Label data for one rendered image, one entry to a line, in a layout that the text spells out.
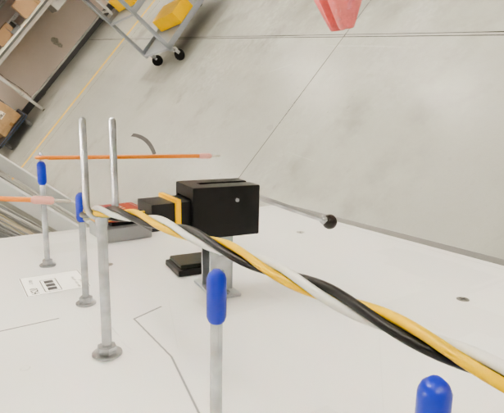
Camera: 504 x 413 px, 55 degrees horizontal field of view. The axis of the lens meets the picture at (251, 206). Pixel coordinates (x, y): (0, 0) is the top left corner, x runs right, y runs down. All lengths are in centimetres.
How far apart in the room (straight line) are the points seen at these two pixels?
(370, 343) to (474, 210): 139
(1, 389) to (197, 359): 11
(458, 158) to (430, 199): 18
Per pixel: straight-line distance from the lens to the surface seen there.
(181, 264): 44
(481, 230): 165
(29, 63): 853
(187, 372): 29
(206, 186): 37
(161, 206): 36
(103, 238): 29
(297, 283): 16
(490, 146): 184
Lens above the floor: 134
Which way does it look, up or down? 35 degrees down
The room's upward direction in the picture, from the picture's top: 50 degrees counter-clockwise
